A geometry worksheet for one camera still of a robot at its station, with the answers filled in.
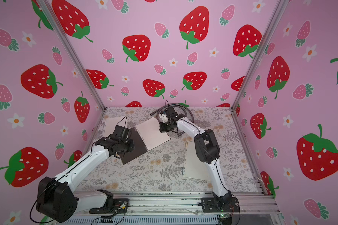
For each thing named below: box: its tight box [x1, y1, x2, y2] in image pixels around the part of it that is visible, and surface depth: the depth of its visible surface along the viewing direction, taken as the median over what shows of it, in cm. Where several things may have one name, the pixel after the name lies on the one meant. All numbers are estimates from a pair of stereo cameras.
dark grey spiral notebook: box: [119, 116, 171, 165], surface depth 103 cm
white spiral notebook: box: [183, 141, 212, 181], surface depth 86 cm
